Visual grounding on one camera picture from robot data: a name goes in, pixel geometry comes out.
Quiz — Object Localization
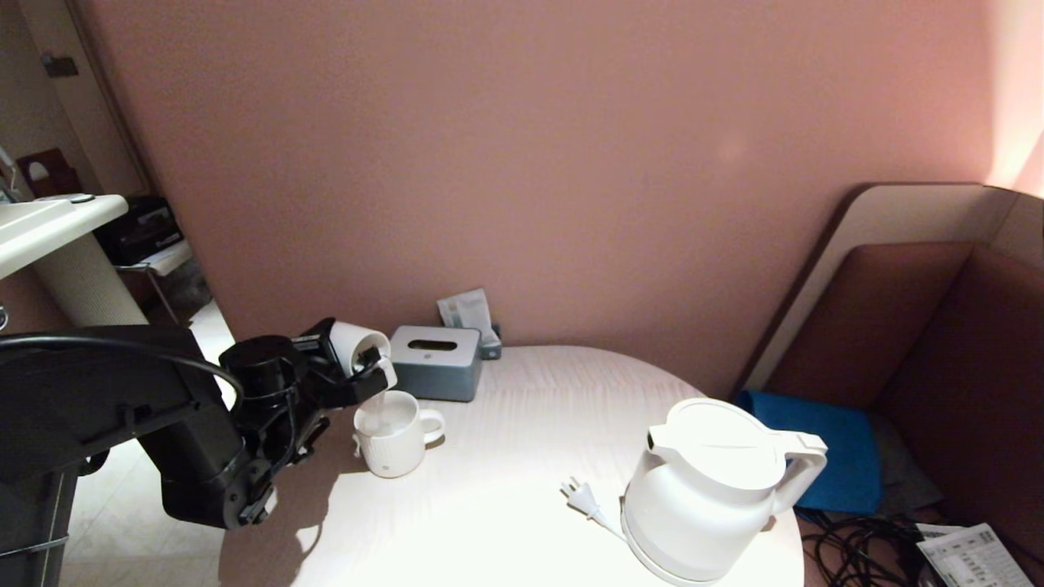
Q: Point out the white handleless cup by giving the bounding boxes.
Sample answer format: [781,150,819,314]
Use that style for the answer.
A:
[330,320,399,392]

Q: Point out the white electric kettle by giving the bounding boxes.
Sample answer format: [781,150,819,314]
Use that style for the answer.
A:
[620,398,829,581]

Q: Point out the grey tissue box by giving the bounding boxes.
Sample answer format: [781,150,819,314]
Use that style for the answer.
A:
[388,325,484,403]

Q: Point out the clear plastic bag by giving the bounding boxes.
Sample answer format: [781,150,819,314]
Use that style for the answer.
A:
[159,259,215,316]

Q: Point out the metal stool with white top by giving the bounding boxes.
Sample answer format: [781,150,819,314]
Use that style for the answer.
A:
[114,238,198,327]

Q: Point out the black box appliance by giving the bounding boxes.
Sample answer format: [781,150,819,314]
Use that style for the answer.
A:
[94,196,185,266]

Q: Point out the brown wooden tissue holder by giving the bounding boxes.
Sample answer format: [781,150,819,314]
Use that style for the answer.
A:
[15,148,81,195]

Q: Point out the white round kettle base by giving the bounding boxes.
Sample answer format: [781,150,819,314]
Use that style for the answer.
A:
[617,499,720,587]

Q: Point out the blue cushion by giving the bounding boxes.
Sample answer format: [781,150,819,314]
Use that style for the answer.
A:
[728,391,883,516]

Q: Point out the grey cloth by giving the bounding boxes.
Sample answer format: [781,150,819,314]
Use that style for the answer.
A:
[869,416,944,514]

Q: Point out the brown upholstered sofa bench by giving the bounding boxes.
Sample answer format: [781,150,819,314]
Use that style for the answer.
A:
[734,183,1044,563]

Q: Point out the printed paper sheet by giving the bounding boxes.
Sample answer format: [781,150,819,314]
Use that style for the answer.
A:
[913,523,1033,587]

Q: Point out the white ribbed mug with handle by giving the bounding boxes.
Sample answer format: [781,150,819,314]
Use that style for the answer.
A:
[353,390,447,479]

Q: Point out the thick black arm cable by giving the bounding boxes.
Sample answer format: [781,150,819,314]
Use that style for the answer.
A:
[0,333,246,408]

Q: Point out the white pedestal sink counter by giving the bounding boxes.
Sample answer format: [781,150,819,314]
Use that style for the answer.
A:
[0,193,149,329]

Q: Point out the white power plug with cord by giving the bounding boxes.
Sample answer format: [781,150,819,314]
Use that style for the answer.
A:
[560,477,626,541]

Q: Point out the black floor cables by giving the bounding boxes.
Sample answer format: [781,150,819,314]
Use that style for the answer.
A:
[795,510,947,587]

